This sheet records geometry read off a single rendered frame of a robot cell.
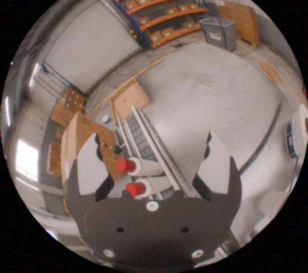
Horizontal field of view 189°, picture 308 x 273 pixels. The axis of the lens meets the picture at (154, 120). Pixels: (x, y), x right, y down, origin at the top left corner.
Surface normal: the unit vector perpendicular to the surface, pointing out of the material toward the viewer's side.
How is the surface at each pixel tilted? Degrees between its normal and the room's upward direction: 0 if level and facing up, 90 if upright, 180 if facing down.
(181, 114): 0
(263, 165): 0
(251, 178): 0
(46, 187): 90
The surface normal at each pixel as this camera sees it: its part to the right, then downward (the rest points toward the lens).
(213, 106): -0.44, -0.42
